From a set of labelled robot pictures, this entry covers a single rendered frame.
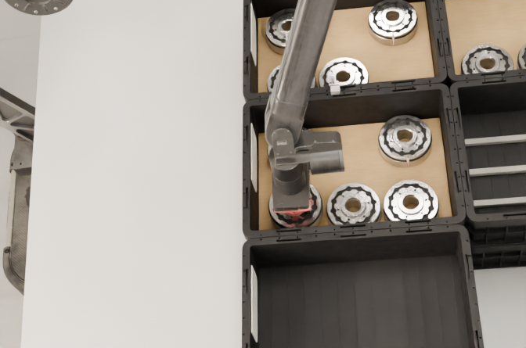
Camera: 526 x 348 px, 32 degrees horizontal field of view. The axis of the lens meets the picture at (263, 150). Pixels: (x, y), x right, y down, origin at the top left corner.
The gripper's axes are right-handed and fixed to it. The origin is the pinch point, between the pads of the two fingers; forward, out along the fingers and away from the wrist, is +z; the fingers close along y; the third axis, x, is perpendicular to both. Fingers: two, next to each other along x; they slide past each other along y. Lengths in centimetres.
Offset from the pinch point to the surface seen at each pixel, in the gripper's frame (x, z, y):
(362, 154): -13.5, 4.4, 11.4
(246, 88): 8.6, -4.1, 23.2
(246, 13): 8.7, -3.0, 42.2
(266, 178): 5.7, 4.9, 7.5
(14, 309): 89, 92, 11
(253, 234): 7.2, -6.0, -8.7
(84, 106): 50, 21, 37
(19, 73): 99, 97, 97
